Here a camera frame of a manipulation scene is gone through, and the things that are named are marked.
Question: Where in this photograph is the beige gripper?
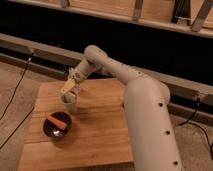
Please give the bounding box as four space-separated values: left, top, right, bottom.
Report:
68 60 92 84

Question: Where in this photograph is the white ceramic cup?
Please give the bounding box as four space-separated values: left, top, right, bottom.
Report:
61 92 77 113

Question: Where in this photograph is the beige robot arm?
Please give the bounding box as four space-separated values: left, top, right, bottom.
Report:
70 45 184 171

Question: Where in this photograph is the orange stick in bowl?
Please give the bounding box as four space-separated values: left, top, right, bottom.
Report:
47 115 67 130

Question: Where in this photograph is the dark brown bowl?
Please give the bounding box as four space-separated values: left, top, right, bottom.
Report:
43 112 72 138

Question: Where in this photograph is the black cable lower left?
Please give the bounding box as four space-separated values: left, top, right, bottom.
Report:
0 106 36 150

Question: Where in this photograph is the black cable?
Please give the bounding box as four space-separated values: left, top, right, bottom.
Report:
0 52 35 120
177 97 213 158
0 106 36 150

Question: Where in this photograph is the black cable right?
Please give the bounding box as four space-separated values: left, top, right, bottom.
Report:
177 97 213 158

